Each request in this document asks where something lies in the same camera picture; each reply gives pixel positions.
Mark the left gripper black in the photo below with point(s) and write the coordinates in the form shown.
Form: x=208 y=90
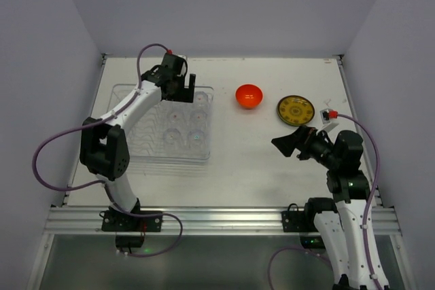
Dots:
x=183 y=94

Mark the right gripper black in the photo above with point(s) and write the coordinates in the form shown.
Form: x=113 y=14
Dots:
x=302 y=144

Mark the clear glass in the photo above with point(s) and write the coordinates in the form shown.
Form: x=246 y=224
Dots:
x=201 y=99
x=198 y=118
x=197 y=140
x=172 y=140
x=176 y=118

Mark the olive yellow plate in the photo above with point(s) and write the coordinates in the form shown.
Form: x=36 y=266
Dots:
x=295 y=110

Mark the orange plastic bowl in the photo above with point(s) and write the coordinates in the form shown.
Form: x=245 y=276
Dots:
x=249 y=96

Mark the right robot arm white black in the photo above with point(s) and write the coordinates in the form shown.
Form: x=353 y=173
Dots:
x=344 y=221

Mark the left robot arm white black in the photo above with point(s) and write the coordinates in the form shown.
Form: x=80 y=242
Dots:
x=104 y=149

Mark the clear plastic dish rack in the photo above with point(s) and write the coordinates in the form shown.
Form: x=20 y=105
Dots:
x=145 y=139

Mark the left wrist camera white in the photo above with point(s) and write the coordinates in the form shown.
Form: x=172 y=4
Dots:
x=184 y=69

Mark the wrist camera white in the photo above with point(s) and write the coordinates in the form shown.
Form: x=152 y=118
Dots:
x=328 y=119
x=184 y=69

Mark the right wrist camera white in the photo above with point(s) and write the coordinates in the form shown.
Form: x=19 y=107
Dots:
x=328 y=119

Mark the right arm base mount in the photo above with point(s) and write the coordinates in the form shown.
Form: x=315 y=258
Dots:
x=294 y=220

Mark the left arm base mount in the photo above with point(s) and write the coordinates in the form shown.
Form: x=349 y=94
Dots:
x=130 y=231

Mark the aluminium front rail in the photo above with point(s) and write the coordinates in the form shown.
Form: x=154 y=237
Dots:
x=199 y=221

